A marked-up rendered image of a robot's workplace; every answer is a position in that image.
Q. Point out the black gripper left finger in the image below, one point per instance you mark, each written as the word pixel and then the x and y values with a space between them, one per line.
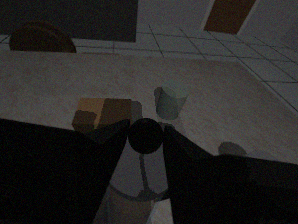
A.
pixel 87 160

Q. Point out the french press with black knob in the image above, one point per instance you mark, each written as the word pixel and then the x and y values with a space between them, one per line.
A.
pixel 139 181

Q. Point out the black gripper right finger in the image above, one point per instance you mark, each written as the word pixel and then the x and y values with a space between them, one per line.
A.
pixel 198 180

